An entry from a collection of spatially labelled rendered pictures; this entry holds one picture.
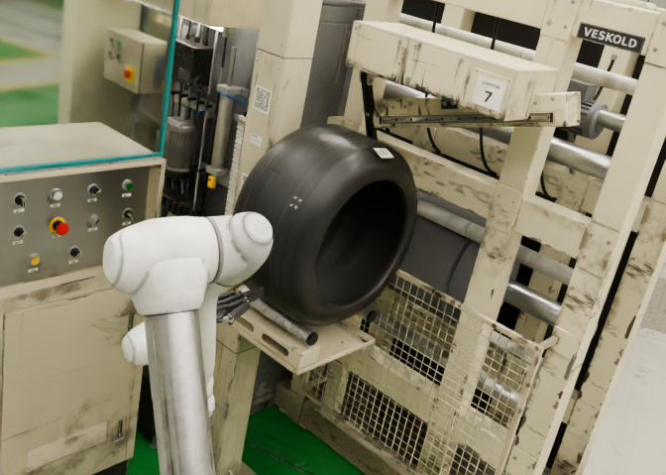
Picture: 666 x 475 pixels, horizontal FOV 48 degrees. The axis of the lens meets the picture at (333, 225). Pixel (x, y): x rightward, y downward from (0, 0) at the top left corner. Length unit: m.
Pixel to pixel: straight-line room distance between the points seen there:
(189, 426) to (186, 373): 0.10
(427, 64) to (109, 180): 1.03
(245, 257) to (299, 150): 0.75
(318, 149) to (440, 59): 0.44
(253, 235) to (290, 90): 0.98
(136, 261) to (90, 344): 1.24
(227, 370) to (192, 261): 1.36
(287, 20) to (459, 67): 0.52
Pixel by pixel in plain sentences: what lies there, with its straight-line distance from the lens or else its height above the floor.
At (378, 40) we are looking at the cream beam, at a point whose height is 1.75.
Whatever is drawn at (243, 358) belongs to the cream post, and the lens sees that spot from 2.71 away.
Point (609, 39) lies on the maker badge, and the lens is 2.35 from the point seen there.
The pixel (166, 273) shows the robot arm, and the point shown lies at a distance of 1.39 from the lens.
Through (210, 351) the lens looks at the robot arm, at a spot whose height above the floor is 1.09.
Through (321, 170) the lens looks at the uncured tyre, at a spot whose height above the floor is 1.43.
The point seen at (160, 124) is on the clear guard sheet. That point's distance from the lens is 2.43.
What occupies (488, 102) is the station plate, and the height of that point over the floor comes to 1.67.
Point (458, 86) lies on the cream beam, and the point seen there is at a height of 1.69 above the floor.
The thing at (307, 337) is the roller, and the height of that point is 0.91.
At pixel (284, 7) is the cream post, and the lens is 2.29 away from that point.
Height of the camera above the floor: 2.05
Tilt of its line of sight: 22 degrees down
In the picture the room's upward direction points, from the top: 12 degrees clockwise
